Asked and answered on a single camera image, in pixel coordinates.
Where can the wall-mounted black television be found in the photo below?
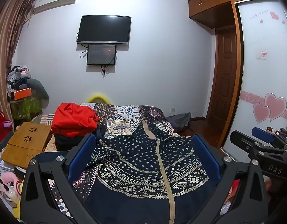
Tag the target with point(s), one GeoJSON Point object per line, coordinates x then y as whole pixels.
{"type": "Point", "coordinates": [103, 29]}

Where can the brown wooden door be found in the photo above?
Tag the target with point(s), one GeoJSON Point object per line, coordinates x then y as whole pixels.
{"type": "Point", "coordinates": [223, 74]}

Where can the white air conditioner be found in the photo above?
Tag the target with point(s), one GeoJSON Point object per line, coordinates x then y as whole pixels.
{"type": "Point", "coordinates": [54, 1]}

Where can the wooden overhead cabinet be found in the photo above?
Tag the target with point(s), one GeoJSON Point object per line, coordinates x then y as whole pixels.
{"type": "Point", "coordinates": [211, 4]}

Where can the white wall socket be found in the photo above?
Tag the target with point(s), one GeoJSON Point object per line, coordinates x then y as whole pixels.
{"type": "Point", "coordinates": [172, 110]}

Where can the green patterned cloth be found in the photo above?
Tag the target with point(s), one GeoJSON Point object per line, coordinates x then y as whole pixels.
{"type": "Point", "coordinates": [24, 108]}

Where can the pile of plush toys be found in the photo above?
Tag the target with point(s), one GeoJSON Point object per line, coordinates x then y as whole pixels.
{"type": "Point", "coordinates": [8, 186]}

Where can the wooden lap desk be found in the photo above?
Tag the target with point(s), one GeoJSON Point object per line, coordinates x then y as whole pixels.
{"type": "Point", "coordinates": [24, 144]}

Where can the red and white door sticker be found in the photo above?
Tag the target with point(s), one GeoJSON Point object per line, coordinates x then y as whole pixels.
{"type": "Point", "coordinates": [262, 54]}

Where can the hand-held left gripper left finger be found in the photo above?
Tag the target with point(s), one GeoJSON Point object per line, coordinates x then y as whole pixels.
{"type": "Point", "coordinates": [84, 151]}

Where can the pile of household clutter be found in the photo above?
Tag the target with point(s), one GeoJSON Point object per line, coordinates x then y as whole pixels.
{"type": "Point", "coordinates": [17, 77]}

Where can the orange box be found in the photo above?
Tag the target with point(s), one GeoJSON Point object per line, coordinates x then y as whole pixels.
{"type": "Point", "coordinates": [22, 93]}

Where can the patchwork bed sheet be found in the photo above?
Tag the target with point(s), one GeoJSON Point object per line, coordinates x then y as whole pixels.
{"type": "Point", "coordinates": [124, 115]}

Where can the white heart-print wardrobe door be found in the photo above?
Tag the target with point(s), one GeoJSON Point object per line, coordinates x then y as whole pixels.
{"type": "Point", "coordinates": [262, 86]}

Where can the dark navy garment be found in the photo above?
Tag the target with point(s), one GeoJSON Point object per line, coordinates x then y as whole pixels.
{"type": "Point", "coordinates": [64, 141]}

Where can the red garment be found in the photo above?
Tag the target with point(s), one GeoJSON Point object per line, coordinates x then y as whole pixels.
{"type": "Point", "coordinates": [73, 119]}

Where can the brown striped curtain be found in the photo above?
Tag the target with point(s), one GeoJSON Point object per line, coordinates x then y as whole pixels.
{"type": "Point", "coordinates": [7, 46]}

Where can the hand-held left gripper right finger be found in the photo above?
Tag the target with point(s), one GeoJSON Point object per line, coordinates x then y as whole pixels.
{"type": "Point", "coordinates": [204, 151]}

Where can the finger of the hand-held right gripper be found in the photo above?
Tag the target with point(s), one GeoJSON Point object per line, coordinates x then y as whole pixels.
{"type": "Point", "coordinates": [241, 141]}
{"type": "Point", "coordinates": [262, 134]}

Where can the red plush toy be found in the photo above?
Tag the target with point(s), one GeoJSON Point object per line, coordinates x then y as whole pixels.
{"type": "Point", "coordinates": [1, 120]}

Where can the grey backpack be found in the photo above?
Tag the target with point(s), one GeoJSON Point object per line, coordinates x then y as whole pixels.
{"type": "Point", "coordinates": [179, 121]}

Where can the small black wall monitor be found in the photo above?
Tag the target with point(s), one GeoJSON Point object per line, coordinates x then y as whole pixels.
{"type": "Point", "coordinates": [101, 54]}

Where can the navy patterned zip hoodie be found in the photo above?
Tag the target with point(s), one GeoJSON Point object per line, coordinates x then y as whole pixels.
{"type": "Point", "coordinates": [134, 168]}

